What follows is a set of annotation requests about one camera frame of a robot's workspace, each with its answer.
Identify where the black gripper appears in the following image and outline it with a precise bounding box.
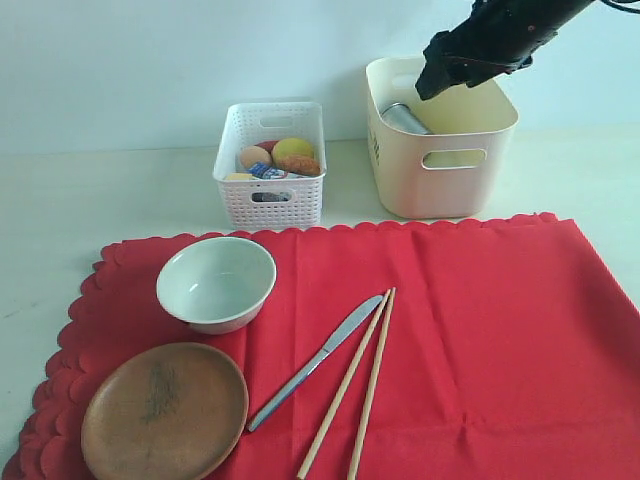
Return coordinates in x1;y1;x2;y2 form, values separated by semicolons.
415;1;591;100

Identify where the stainless steel cup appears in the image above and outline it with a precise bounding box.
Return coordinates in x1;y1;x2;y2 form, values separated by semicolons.
381;102;432;135

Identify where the fried chicken piece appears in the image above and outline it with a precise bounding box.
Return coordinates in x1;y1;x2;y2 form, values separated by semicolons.
274;154;322;176

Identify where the yellow lemon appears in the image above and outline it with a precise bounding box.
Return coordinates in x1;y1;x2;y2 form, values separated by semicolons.
271;137;315;161

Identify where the red sausage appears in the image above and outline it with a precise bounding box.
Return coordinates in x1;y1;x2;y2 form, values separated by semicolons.
256;140;279;153

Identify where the blue white milk carton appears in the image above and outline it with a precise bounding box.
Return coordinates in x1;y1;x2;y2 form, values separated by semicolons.
247;163;303;203

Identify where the brown egg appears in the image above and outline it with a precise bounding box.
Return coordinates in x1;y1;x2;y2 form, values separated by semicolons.
238;145;272;170

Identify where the yellow cheese wedge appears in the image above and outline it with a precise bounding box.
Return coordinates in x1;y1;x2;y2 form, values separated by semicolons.
224;172;255;181

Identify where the wooden chopstick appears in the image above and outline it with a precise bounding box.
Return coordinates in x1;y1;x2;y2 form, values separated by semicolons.
296;288;394;479
347;287;397;480

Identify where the pale green ceramic bowl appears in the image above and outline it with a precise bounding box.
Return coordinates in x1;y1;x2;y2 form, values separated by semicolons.
156;236;277;335

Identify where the cream plastic bin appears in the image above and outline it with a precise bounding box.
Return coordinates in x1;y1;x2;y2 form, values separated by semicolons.
365;56;519;219

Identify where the white perforated plastic basket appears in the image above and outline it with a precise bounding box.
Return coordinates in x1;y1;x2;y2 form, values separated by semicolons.
212;102;327;230

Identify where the silver table knife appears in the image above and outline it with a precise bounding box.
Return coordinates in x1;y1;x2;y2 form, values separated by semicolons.
246;294;384;432

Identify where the red scalloped cloth mat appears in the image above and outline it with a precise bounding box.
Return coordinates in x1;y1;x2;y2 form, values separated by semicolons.
2;213;639;479

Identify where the brown wooden plate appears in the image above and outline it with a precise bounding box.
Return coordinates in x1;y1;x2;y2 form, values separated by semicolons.
81;342;249;479

